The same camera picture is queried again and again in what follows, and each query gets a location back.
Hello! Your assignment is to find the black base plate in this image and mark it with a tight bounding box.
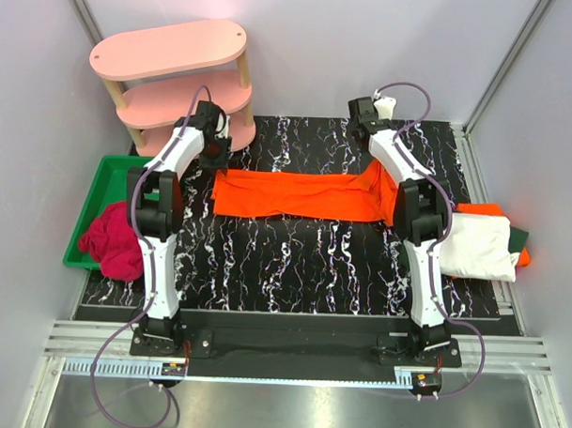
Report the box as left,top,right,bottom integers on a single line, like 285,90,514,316
130,314,462,369

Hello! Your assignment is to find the crumpled red t-shirt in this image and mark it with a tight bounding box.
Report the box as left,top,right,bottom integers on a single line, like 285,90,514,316
77,202,144,282

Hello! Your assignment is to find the right orange connector box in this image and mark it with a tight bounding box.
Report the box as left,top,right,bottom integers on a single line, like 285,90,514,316
410,372,442,396

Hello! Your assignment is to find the pink three-tier shelf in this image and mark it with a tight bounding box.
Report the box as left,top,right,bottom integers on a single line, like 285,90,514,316
89,19,256,157

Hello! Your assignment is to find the green plastic bin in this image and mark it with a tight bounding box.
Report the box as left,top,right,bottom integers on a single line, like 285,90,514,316
63,155,150,270

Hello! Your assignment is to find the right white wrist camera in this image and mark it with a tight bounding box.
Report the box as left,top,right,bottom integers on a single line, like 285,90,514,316
372,89,397,121

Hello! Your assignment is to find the folded dark green t-shirt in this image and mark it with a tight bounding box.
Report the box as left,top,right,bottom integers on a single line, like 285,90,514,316
507,225,529,254

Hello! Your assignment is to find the black marble pattern mat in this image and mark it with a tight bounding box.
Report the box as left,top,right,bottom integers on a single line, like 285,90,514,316
78,107,509,321

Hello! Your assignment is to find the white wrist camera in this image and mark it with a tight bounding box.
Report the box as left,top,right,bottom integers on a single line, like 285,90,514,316
214,112,230,139
372,89,397,121

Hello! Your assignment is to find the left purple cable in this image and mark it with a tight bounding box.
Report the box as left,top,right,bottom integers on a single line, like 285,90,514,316
89,81,211,428

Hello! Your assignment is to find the folded orange t-shirt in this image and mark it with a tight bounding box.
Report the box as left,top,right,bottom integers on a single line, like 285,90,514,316
456,203,531,268

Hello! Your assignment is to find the orange t-shirt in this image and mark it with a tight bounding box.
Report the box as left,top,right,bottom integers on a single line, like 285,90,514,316
211,160,398,226
456,203,531,268

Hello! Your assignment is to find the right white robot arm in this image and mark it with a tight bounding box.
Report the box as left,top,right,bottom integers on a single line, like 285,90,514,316
348,97,452,360

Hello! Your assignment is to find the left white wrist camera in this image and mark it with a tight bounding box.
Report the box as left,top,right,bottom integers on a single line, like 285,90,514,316
214,112,230,139

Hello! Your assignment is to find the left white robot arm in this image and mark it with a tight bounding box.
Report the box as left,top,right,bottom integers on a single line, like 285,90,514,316
126,100,231,353

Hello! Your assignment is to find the orange connector box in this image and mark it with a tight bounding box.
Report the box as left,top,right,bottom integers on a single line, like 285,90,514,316
410,372,442,396
162,361,188,376

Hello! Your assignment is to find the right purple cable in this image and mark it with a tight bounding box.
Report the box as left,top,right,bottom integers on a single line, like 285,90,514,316
362,80,496,401

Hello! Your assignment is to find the aluminium frame rail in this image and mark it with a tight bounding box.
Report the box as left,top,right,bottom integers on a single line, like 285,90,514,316
43,321,551,390

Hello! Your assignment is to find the left orange connector box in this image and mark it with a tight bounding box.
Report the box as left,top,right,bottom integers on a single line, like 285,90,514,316
162,361,188,376

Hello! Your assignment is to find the purple cable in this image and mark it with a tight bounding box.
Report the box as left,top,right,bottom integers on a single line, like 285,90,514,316
89,81,211,428
362,80,496,401

